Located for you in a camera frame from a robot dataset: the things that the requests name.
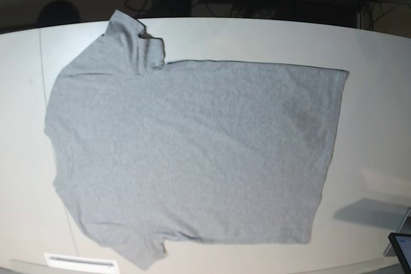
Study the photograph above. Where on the black tablet screen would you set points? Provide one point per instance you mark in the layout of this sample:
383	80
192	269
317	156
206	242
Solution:
403	254

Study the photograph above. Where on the grey tablet stand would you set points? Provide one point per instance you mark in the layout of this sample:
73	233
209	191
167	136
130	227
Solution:
395	238

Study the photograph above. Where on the grey T-shirt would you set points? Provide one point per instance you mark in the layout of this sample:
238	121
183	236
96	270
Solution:
214	152

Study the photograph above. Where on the white label strip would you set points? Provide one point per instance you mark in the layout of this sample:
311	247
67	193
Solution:
71	263

